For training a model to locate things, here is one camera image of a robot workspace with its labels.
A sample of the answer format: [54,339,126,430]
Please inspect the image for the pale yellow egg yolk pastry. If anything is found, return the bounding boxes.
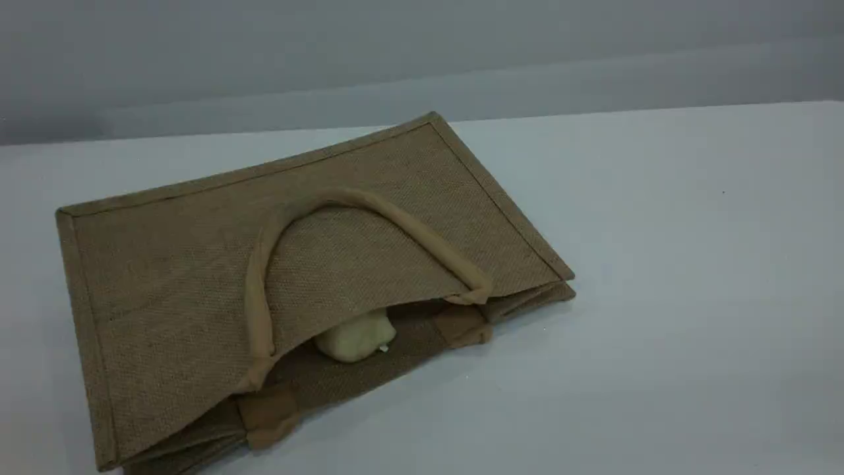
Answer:
[313,309,398,364]

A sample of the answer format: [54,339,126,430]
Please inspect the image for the brown burlap tote bag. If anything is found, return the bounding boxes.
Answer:
[55,111,576,475]

